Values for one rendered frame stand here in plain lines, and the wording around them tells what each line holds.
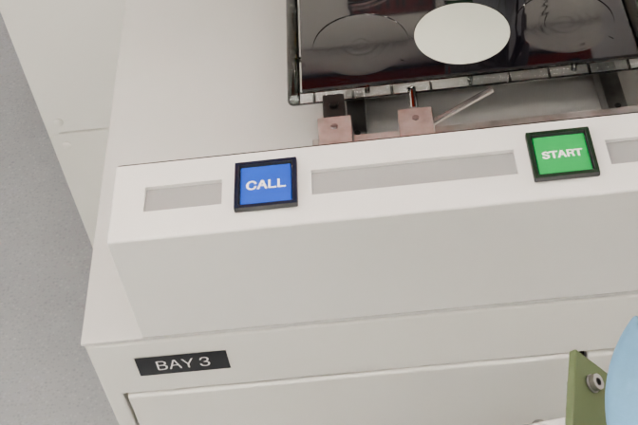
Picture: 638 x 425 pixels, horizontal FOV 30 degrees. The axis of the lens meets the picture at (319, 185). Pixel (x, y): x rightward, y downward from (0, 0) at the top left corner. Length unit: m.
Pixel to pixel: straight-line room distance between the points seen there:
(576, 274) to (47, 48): 0.90
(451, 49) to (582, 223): 0.29
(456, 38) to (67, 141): 0.77
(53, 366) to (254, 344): 1.10
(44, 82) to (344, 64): 0.63
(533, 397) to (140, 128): 0.52
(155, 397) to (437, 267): 0.33
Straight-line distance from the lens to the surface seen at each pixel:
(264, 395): 1.22
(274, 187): 1.05
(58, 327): 2.27
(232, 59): 1.41
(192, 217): 1.04
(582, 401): 0.82
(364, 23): 1.30
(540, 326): 1.16
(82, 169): 1.89
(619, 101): 1.27
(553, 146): 1.06
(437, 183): 1.04
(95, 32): 1.70
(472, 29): 1.28
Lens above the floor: 1.72
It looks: 46 degrees down
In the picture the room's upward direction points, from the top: 10 degrees counter-clockwise
